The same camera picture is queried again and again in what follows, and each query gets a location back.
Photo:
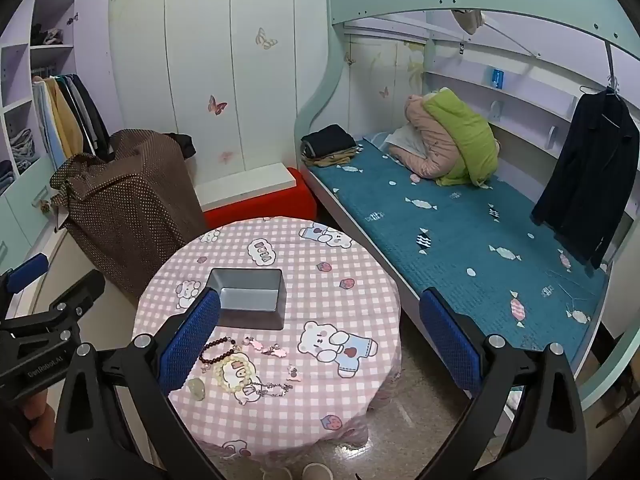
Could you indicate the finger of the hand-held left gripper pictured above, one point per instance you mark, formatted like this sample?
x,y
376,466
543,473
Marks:
x,y
82,290
27,266

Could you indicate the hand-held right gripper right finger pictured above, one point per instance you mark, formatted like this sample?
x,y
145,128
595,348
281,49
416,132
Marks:
x,y
450,342

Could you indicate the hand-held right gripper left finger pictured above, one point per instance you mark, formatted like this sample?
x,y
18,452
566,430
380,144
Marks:
x,y
192,342

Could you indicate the pale jade pendant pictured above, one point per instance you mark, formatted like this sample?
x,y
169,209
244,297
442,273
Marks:
x,y
196,390

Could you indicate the person's left hand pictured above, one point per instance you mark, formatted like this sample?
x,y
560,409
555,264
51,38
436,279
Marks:
x,y
37,410

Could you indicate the pine cone ornament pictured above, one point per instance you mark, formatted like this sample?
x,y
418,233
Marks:
x,y
46,205

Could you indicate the folded dark blue clothes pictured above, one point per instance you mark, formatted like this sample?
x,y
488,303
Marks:
x,y
5,176

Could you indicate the brown dotted cloth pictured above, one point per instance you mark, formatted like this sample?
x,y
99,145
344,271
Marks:
x,y
130,210

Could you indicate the teal candy print mattress cover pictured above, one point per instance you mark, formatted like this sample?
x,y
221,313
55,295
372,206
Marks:
x,y
450,240

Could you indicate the small pink earrings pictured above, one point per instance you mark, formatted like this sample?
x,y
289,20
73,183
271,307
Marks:
x,y
292,374

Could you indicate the folded blue white clothes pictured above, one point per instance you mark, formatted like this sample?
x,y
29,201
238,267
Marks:
x,y
21,146

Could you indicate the pink checked bear tablecloth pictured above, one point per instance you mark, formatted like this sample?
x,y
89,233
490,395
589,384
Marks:
x,y
325,280

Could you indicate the red stool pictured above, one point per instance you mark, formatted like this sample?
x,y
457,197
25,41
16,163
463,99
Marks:
x,y
260,206

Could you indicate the row of hanging clothes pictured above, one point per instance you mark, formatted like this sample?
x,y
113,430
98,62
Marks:
x,y
65,115

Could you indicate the white slipper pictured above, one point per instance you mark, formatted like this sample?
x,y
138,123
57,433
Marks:
x,y
316,471
278,475

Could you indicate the white board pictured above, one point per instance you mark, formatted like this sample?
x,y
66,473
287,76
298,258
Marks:
x,y
240,185

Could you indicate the black garment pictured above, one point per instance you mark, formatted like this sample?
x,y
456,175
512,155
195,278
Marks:
x,y
182,144

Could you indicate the pale pink butterfly sticker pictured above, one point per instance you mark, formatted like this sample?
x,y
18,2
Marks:
x,y
226,156

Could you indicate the pink and green folded quilt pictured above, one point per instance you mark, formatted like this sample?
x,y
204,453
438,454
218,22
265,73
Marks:
x,y
450,140

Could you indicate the lilac open wardrobe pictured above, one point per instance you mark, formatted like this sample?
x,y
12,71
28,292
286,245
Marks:
x,y
17,60

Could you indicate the white pillow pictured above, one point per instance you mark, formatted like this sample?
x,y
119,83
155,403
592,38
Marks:
x,y
406,141

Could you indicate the dark hanging jacket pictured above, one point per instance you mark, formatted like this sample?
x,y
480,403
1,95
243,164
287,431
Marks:
x,y
585,175

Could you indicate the tan folded garment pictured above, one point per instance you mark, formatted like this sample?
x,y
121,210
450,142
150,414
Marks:
x,y
330,160

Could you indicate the dark clothes in cubby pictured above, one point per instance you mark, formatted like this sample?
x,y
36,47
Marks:
x,y
45,35

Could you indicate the black folded clothes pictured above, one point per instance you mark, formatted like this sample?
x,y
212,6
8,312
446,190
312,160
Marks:
x,y
327,137

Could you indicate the small blue box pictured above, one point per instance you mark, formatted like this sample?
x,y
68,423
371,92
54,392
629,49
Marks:
x,y
495,78

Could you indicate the metal clothes hanger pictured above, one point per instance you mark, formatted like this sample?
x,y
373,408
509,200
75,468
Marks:
x,y
608,77

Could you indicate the beige butterfly sticker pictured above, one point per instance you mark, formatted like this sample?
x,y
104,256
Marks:
x,y
266,39

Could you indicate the beige hanging cloth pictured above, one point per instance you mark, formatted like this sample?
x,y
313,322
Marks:
x,y
467,19

